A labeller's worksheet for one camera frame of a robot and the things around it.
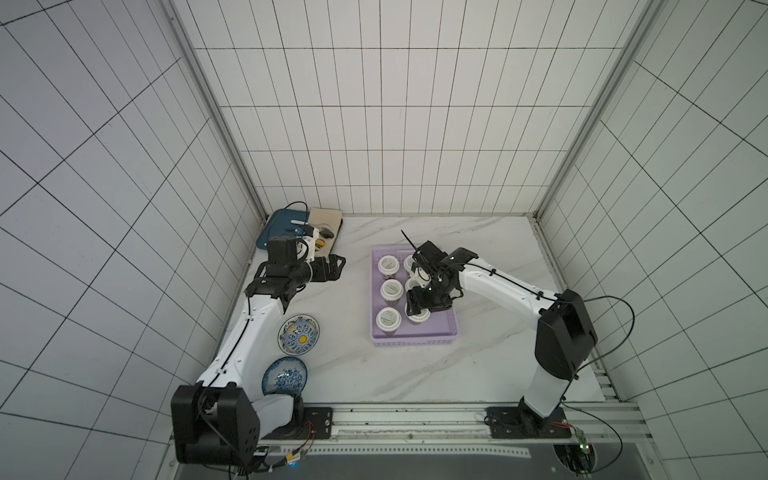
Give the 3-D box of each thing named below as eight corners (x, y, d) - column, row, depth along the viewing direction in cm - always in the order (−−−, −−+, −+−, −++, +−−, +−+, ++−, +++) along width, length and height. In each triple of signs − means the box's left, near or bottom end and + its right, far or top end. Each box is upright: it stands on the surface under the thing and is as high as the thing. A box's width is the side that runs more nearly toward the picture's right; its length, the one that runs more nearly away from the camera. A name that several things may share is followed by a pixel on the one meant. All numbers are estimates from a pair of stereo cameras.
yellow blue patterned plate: (277, 357, 85) (272, 352, 82) (285, 320, 92) (282, 314, 89) (316, 357, 85) (314, 352, 82) (322, 320, 92) (320, 314, 89)
